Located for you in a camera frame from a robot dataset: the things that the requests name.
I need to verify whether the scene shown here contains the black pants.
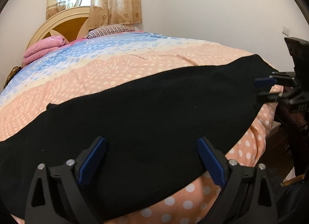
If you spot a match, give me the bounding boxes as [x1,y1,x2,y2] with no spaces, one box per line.
[1,55,274,223]

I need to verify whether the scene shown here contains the brown patterned bag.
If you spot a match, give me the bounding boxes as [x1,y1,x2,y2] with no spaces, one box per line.
[4,66,21,88]

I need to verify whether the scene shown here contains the polka dot bed cover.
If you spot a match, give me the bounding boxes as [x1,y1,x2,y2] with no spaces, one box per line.
[1,31,277,223]

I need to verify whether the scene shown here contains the striped pillow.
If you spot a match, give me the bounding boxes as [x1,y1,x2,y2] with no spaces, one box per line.
[86,24,135,39]

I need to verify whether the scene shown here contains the folded pink blanket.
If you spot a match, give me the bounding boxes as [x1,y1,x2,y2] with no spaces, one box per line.
[22,36,67,67]

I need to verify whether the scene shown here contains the beige wooden headboard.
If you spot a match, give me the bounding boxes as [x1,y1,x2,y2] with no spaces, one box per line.
[26,6,90,49]

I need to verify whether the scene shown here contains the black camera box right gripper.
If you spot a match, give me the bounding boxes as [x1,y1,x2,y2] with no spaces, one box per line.
[284,37,309,81]

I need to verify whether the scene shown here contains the white wall switch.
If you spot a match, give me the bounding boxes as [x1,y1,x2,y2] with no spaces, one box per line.
[282,26,290,36]

